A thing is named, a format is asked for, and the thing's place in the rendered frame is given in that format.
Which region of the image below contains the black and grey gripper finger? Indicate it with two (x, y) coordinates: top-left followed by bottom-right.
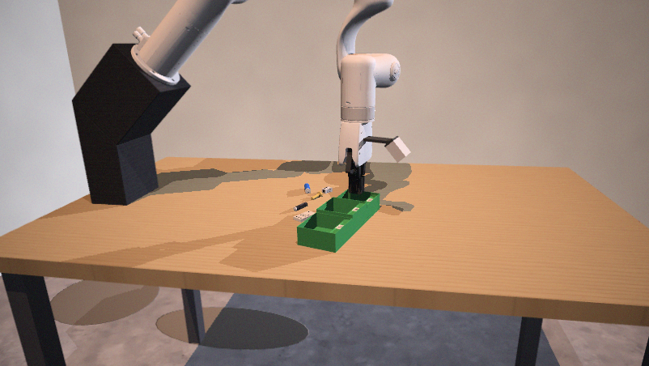
(346, 148), (363, 194)
(361, 162), (366, 192)

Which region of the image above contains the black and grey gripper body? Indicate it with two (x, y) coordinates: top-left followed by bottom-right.
(338, 118), (375, 168)

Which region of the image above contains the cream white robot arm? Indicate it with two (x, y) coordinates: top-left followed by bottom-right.
(131, 0), (410, 162)

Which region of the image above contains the black battery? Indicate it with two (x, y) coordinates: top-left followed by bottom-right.
(293, 202), (308, 211)

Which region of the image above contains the green open bin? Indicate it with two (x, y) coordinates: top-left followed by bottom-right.
(297, 189), (380, 253)

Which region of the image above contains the dark grey and tan domino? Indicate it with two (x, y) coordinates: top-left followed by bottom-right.
(293, 211), (315, 222)

